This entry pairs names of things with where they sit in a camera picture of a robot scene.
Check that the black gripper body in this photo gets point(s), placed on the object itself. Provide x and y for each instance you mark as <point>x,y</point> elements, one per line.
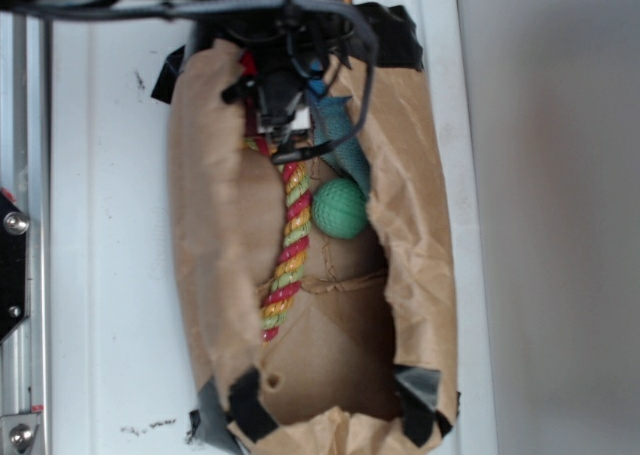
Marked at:
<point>276,99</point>

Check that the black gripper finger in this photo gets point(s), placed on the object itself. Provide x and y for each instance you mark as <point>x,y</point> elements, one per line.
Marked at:
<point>289,137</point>
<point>275,138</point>

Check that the red paper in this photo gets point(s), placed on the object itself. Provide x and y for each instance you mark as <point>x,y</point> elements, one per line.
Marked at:
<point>248,64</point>

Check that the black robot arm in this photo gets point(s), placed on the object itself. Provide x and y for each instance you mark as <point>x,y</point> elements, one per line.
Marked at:
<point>287,45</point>

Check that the light blue towel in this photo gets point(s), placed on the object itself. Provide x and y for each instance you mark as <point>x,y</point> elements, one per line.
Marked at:
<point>331,121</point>

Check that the green rubber ball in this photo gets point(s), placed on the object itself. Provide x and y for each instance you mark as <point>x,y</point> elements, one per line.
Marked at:
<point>339,209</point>

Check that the brown paper bag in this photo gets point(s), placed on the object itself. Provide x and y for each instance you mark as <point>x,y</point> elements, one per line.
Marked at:
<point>302,343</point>

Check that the white plastic tray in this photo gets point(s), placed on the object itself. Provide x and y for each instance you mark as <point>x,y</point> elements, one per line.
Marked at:
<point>121,381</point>

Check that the black metal bracket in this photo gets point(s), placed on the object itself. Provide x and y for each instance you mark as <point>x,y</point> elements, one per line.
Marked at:
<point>15,225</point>

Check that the aluminium frame rail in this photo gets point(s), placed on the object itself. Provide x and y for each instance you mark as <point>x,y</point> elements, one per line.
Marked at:
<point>25,123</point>

